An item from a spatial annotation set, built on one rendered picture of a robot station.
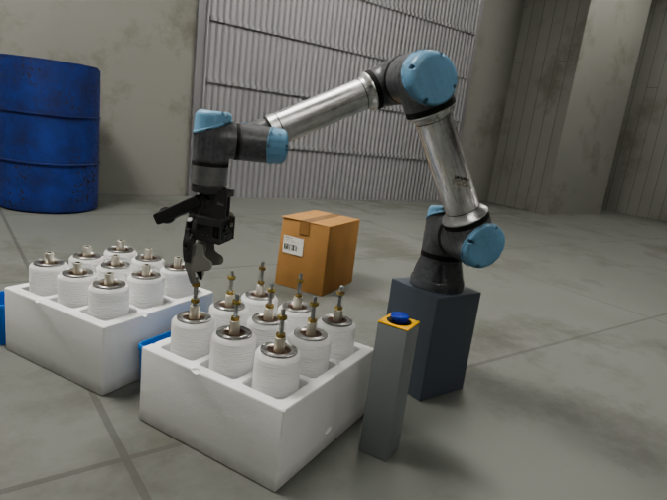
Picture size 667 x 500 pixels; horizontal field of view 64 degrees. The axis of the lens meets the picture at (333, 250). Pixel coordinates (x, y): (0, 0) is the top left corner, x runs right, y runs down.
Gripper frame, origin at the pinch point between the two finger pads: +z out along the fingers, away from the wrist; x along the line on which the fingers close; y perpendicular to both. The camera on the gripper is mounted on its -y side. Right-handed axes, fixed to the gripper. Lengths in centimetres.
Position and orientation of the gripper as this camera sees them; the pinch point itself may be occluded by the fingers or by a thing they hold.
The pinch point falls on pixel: (194, 275)
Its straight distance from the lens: 120.3
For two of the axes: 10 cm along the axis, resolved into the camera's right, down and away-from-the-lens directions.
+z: -1.2, 9.7, 2.3
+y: 9.7, 1.7, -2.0
